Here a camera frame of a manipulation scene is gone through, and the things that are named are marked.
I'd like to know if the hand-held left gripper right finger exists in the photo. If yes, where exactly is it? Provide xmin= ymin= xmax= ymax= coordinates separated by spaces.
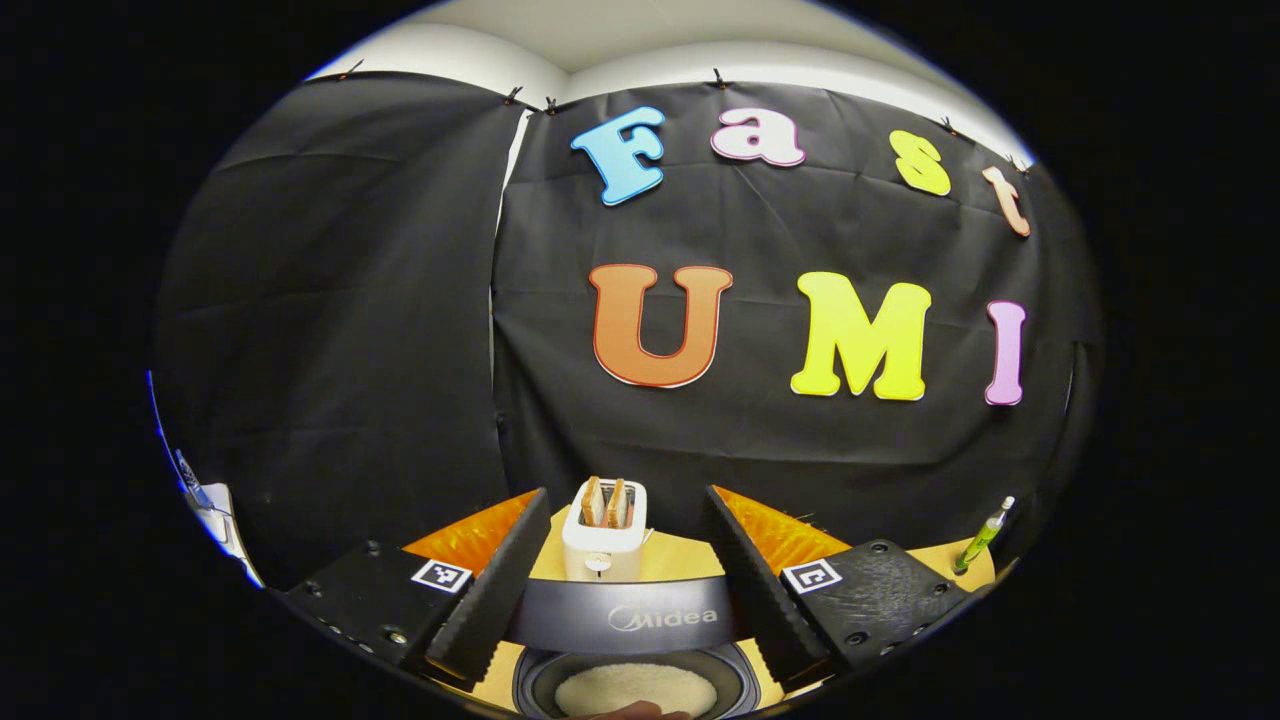
xmin=703 ymin=485 xmax=971 ymax=691

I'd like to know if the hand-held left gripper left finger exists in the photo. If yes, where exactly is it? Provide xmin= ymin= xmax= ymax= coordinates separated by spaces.
xmin=270 ymin=487 xmax=553 ymax=691

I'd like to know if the black silver rice cooker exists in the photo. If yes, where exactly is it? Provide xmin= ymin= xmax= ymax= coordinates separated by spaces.
xmin=505 ymin=575 xmax=771 ymax=720

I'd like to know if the white rice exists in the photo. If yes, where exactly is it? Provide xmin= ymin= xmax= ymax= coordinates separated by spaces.
xmin=555 ymin=662 xmax=719 ymax=719

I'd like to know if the white toaster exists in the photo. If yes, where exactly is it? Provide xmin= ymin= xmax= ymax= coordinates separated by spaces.
xmin=561 ymin=477 xmax=649 ymax=583

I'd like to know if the green drink bottle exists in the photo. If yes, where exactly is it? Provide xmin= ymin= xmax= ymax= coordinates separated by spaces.
xmin=953 ymin=496 xmax=1017 ymax=576

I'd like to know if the black backdrop cloth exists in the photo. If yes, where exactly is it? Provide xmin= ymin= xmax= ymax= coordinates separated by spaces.
xmin=155 ymin=72 xmax=1106 ymax=591

